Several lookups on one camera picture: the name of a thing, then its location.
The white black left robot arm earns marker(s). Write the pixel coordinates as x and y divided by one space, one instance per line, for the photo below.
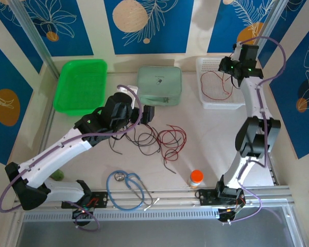
54 154

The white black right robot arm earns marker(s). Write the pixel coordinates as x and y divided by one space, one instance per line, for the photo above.
252 103

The mint green zip pouch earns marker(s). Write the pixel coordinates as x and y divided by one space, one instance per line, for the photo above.
159 87

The white plastic basket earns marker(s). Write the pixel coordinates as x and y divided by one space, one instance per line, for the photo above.
211 64

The green plastic basket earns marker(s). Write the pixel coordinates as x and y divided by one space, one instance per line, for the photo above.
79 85

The blue stethoscope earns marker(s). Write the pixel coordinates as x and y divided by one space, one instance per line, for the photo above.
119 176

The orange lid pill bottle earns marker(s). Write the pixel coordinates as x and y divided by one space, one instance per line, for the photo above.
196 176

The small green bottle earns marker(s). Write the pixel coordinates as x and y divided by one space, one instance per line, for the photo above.
58 176

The grey metal sheet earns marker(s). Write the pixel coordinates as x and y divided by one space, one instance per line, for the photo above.
157 235

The aluminium frame post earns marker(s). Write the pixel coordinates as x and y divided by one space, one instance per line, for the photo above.
33 33
273 23

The aluminium rail frame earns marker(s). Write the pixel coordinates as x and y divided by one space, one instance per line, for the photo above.
170 194

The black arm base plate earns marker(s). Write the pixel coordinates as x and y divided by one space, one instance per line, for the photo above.
206 198
100 199

